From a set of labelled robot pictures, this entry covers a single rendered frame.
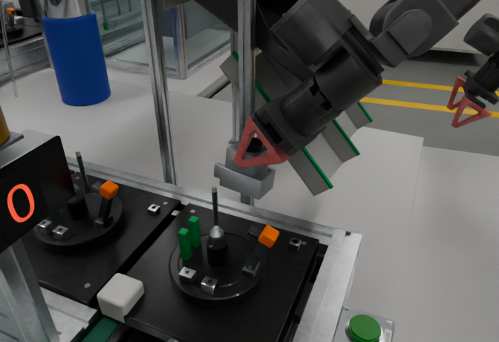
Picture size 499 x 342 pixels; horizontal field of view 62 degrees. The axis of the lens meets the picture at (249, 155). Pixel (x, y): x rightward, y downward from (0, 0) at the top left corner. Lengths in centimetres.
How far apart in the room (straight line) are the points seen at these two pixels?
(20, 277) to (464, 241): 76
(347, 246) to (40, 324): 44
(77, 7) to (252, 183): 95
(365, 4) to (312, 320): 405
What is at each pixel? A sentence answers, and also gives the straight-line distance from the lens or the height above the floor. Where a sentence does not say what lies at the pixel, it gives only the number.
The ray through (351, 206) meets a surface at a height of 86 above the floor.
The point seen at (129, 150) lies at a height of 86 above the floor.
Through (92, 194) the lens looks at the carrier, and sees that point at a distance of 79.
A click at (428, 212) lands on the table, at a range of 98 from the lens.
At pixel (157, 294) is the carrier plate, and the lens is 62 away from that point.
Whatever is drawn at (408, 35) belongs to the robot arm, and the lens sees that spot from 45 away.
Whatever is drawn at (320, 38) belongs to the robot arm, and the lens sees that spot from 45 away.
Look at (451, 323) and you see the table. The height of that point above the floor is 86.
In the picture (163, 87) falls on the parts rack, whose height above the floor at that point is 115.
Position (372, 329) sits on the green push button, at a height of 97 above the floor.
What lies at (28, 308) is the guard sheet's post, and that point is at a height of 104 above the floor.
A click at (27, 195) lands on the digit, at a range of 43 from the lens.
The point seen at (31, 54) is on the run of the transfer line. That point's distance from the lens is 185.
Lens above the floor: 144
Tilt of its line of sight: 32 degrees down
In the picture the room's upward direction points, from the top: straight up
